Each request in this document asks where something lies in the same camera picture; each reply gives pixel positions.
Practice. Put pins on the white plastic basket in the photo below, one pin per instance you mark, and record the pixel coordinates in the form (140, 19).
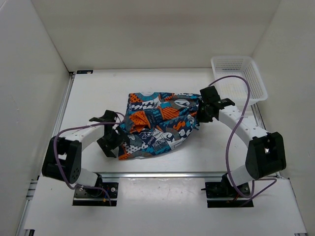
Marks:
(233, 87)

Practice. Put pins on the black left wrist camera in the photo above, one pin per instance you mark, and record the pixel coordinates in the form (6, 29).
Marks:
(108, 116)

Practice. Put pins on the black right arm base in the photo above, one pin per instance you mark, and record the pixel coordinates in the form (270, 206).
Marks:
(221, 197)

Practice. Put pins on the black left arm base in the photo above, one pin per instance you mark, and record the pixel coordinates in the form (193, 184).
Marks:
(97, 198)

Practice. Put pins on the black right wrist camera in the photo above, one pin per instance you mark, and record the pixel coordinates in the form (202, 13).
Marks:
(211, 97)

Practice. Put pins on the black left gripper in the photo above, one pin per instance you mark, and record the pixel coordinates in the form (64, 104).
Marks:
(107, 147)

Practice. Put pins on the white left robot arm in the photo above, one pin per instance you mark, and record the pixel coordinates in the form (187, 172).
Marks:
(64, 153)

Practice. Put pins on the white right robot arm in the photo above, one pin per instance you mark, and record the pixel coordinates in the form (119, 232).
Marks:
(265, 150)

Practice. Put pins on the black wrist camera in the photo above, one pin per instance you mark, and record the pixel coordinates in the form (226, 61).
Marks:
(108, 116)
(211, 97)

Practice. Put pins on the colourful patterned shorts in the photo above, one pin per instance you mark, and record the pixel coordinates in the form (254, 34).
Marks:
(157, 122)

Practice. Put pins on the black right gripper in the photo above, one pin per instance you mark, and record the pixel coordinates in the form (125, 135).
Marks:
(200, 118)

